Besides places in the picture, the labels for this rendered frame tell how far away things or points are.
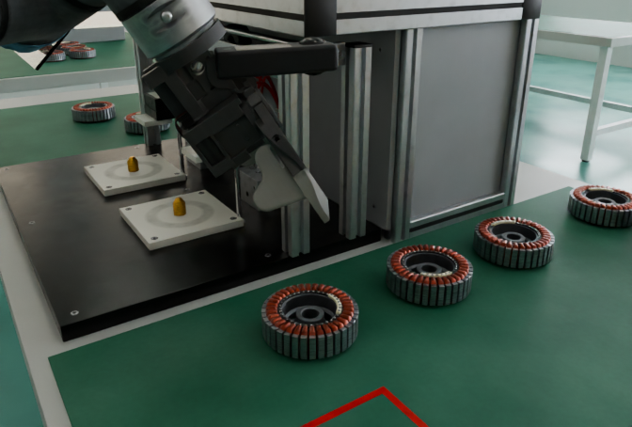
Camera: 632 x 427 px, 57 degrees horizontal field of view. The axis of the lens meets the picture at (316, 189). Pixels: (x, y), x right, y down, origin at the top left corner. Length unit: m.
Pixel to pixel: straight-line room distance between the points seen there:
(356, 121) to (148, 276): 0.35
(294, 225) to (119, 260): 0.25
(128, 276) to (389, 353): 0.35
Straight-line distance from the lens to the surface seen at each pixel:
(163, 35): 0.52
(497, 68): 0.98
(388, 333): 0.70
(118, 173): 1.15
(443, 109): 0.91
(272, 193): 0.54
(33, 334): 0.77
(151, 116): 1.13
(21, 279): 0.90
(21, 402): 1.92
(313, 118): 1.00
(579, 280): 0.87
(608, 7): 7.80
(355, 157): 0.82
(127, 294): 0.77
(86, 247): 0.90
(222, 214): 0.93
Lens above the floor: 1.16
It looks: 22 degrees down
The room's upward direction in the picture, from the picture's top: straight up
